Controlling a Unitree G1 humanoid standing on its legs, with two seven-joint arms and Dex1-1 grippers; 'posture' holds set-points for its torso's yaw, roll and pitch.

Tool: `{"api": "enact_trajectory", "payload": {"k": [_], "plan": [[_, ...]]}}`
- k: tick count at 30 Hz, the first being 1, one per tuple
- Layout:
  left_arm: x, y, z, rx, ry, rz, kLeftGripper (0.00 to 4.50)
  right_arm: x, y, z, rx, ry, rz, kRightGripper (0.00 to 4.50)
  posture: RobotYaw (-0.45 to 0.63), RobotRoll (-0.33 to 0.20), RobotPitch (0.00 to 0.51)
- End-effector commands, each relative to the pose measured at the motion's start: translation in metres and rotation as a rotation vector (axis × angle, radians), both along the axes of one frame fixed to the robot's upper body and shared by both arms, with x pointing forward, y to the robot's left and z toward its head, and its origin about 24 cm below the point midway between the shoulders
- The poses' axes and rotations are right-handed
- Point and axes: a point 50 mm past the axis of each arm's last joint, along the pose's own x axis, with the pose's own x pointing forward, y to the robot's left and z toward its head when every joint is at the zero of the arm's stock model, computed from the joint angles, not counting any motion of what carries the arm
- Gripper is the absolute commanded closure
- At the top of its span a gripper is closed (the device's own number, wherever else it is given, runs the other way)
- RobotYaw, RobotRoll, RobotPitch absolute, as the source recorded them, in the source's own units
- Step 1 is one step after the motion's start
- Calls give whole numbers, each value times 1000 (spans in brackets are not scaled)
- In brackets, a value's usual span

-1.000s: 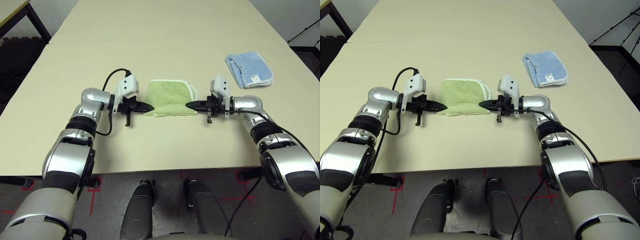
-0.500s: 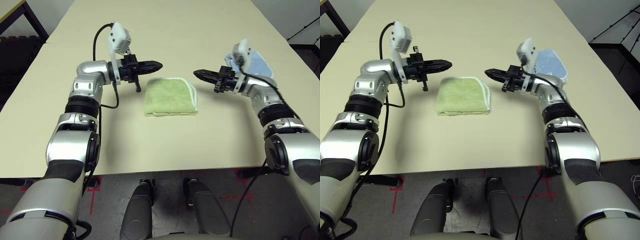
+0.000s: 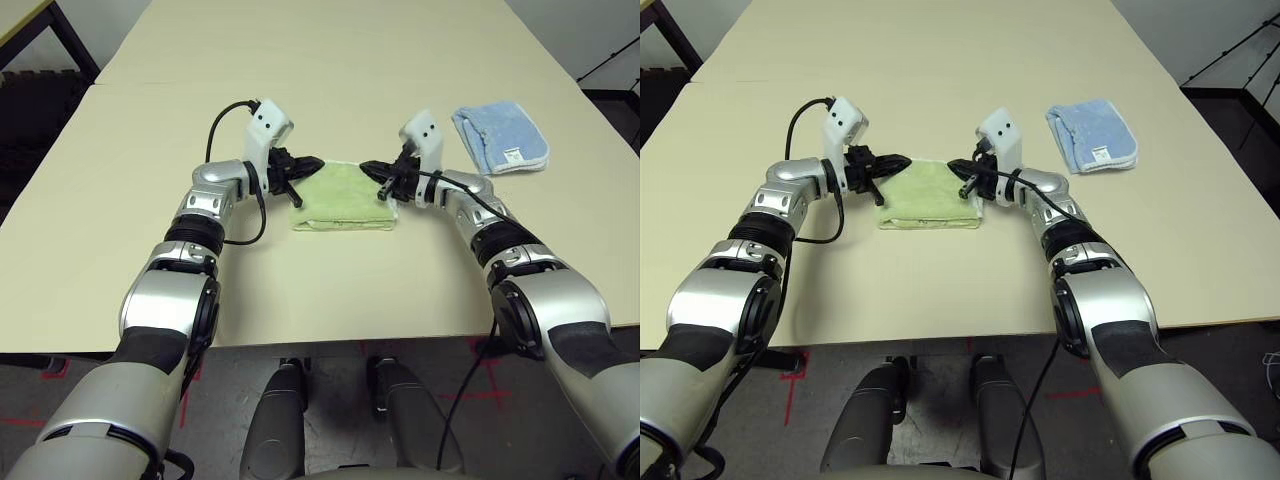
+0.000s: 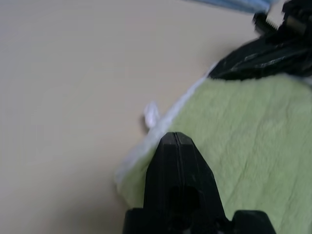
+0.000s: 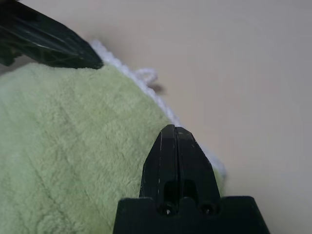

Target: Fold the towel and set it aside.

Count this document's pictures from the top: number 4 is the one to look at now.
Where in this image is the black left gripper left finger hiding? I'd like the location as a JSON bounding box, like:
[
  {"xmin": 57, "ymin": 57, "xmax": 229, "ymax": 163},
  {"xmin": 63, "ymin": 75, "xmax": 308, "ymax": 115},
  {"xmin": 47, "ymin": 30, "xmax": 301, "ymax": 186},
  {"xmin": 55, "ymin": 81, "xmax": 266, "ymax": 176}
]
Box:
[{"xmin": 143, "ymin": 132, "xmax": 182, "ymax": 234}]

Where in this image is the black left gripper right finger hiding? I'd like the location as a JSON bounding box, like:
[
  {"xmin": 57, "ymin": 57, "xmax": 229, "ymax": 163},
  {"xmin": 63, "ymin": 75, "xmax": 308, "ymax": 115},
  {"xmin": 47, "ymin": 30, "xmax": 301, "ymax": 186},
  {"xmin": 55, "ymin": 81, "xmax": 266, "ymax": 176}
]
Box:
[{"xmin": 174, "ymin": 132, "xmax": 232, "ymax": 234}]

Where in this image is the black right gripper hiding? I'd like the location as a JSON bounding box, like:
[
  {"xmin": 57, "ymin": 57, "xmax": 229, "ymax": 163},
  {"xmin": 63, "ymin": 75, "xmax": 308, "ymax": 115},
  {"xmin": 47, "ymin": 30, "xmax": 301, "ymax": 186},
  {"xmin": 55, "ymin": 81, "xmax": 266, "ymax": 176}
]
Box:
[{"xmin": 211, "ymin": 0, "xmax": 312, "ymax": 81}]

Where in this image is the green towel with white trim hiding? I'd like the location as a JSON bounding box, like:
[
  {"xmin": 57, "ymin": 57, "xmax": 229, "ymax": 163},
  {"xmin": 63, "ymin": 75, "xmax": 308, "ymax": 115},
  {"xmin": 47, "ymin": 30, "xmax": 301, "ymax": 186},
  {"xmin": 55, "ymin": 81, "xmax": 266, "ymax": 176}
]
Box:
[{"xmin": 114, "ymin": 62, "xmax": 312, "ymax": 234}]

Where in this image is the folded light blue towel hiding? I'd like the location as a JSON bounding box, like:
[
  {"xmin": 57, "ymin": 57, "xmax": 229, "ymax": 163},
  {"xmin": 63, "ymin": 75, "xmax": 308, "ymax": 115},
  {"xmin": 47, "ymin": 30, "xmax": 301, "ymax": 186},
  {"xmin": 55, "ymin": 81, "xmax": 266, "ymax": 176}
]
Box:
[{"xmin": 192, "ymin": 0, "xmax": 272, "ymax": 13}]

